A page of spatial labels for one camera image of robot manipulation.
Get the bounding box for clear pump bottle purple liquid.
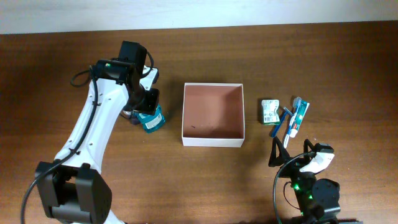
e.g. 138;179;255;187
120;110;141;125

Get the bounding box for blue mouthwash bottle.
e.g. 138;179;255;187
137;105;165;133

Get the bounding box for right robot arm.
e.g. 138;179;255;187
268;137;360;224

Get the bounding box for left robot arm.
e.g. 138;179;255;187
26;41;165;223

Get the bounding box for blue disposable razor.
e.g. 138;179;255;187
271;107;293;138

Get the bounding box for blue white toothbrush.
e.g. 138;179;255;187
283;97;302;148

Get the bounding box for white cardboard box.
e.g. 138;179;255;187
181;83;245;147

